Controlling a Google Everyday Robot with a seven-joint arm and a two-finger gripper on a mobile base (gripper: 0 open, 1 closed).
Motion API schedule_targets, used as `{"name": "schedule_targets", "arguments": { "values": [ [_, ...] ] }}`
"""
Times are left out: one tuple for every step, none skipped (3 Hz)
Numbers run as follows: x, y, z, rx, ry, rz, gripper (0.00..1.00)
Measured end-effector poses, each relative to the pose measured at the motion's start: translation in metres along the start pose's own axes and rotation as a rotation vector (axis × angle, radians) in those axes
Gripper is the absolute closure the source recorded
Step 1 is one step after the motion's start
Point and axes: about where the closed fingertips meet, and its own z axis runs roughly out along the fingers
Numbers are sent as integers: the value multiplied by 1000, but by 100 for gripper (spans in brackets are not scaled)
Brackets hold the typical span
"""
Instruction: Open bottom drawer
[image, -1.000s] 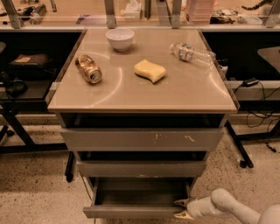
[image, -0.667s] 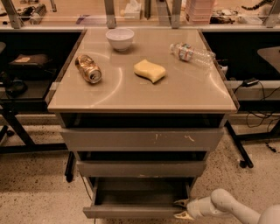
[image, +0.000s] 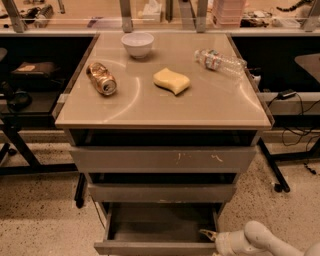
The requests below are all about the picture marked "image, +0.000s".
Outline grey top drawer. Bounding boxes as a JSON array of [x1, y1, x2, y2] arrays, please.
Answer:
[[70, 146, 256, 174]]

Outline grey middle drawer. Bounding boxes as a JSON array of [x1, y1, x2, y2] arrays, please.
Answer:
[[88, 184, 235, 203]]

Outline grey bottom drawer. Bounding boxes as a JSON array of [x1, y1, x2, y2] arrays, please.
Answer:
[[94, 203, 217, 256]]

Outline white tissue box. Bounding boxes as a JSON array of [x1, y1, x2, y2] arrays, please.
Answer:
[[142, 0, 162, 22]]

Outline pink stacked trays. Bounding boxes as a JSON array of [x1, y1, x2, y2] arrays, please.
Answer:
[[212, 0, 246, 28]]

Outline black headphones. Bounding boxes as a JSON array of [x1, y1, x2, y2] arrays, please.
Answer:
[[1, 81, 32, 111]]

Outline black power adapter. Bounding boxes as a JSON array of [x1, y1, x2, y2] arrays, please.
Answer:
[[277, 89, 297, 100]]

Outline black floor cable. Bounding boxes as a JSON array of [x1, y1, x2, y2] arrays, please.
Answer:
[[90, 196, 106, 231]]

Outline crushed gold soda can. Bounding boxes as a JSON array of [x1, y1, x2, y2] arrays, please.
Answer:
[[86, 62, 117, 96]]

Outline grey drawer cabinet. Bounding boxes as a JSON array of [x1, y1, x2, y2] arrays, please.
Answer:
[[53, 31, 272, 214]]

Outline white ceramic bowl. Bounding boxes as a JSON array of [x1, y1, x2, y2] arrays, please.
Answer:
[[121, 32, 154, 58]]

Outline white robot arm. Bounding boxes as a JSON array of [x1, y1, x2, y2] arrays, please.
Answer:
[[199, 221, 320, 256]]

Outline yellow sponge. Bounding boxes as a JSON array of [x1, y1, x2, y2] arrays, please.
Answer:
[[153, 68, 191, 95]]

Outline grey drawer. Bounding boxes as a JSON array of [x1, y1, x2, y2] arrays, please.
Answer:
[[94, 203, 217, 256], [88, 184, 235, 203], [70, 146, 256, 174]]

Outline black bag on shelf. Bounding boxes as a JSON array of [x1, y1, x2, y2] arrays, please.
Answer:
[[11, 62, 58, 79]]

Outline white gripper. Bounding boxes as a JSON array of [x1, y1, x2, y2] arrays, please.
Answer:
[[199, 229, 248, 256]]

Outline clear plastic water bottle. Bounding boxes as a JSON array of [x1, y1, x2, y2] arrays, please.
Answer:
[[194, 49, 247, 77]]

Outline black table frame left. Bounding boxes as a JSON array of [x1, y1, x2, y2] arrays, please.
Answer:
[[0, 117, 77, 175]]

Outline black table leg right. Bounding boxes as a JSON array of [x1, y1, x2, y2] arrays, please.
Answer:
[[258, 139, 290, 193]]

